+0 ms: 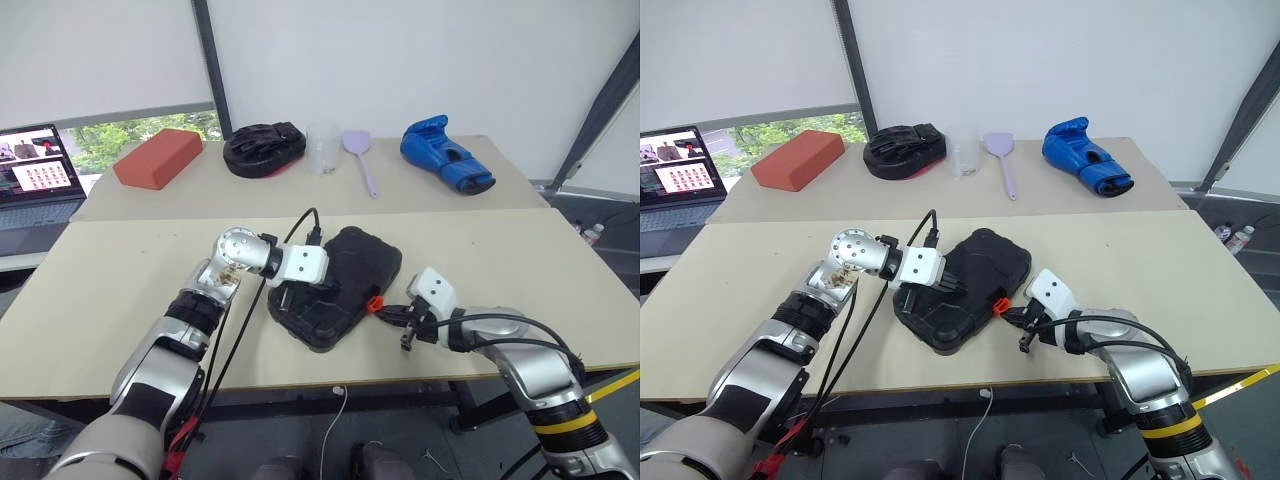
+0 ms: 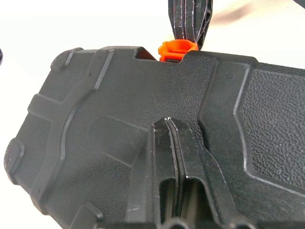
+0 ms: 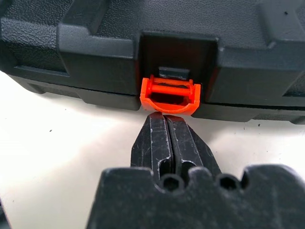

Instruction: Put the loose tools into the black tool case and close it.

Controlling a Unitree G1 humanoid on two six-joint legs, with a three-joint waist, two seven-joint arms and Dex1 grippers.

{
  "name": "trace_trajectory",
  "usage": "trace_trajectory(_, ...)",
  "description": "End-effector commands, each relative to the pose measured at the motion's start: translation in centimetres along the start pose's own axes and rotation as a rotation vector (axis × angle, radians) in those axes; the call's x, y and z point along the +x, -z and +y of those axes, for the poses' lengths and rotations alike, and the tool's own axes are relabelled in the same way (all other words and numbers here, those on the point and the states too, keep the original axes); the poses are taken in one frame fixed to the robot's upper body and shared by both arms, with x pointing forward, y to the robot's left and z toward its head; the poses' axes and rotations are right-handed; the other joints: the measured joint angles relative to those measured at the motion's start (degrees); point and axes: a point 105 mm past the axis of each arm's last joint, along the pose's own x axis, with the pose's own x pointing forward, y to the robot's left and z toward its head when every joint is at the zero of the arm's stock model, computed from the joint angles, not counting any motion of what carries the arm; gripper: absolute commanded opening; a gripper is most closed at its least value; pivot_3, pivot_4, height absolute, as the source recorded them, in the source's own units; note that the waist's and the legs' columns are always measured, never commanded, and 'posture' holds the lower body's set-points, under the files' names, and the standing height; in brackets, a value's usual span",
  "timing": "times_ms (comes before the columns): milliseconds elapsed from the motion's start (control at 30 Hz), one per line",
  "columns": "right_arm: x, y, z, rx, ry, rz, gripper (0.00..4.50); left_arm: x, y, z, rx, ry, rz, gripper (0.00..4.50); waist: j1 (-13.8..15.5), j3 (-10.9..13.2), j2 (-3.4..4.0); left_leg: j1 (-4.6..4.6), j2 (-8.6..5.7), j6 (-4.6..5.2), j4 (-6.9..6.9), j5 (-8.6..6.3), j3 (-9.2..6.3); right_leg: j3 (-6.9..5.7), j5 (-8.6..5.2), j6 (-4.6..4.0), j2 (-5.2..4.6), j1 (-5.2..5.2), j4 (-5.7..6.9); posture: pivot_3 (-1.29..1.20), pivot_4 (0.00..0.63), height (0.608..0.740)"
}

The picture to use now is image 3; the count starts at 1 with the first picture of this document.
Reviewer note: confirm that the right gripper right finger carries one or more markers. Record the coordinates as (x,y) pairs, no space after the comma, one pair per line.
(188,145)

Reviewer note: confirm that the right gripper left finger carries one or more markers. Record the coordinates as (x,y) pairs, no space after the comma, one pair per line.
(152,143)

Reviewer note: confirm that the orange case latch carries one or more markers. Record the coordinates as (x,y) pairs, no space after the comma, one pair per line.
(147,95)

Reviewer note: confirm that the black plastic tool case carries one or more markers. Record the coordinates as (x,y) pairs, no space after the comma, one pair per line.
(95,47)

